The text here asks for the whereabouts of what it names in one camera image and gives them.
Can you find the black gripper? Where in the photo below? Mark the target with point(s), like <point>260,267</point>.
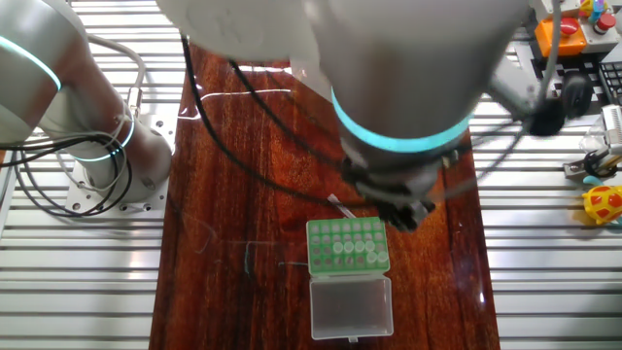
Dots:
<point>393,209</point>

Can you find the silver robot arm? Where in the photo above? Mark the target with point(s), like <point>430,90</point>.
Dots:
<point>413,73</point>

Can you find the glossy brown wooden board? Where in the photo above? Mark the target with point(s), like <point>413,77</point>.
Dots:
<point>243,291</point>

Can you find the yellow orange turtle toy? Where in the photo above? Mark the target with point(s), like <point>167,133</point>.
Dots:
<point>605,204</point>

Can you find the orange emergency stop box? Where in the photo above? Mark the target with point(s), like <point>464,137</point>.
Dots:
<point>568,41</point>

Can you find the black keyboard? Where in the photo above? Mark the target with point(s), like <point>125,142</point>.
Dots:
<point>613,82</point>

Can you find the grey emergency stop box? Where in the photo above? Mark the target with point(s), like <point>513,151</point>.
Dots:
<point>597,41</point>

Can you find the grey control button box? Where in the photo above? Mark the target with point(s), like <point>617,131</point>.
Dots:
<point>571,10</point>

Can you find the small colourful plastic toy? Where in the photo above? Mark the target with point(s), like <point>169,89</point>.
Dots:
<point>590,9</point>

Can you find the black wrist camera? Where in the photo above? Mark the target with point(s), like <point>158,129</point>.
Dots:
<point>546,119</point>

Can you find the silver camera mount bracket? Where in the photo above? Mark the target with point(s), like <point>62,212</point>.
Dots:
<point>515,85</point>

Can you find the small silver metal bracket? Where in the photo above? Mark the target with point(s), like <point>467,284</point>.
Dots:
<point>573,168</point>

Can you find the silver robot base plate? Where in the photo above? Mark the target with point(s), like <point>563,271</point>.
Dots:
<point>162,131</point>

